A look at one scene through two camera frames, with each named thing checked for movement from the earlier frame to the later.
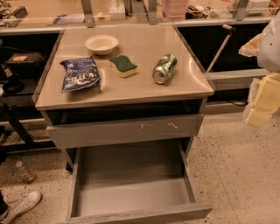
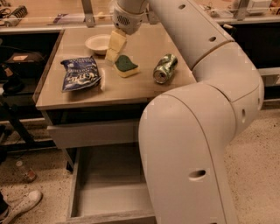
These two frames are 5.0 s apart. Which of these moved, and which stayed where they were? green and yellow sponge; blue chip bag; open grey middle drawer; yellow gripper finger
Moved: yellow gripper finger
Stayed: open grey middle drawer; green and yellow sponge; blue chip bag
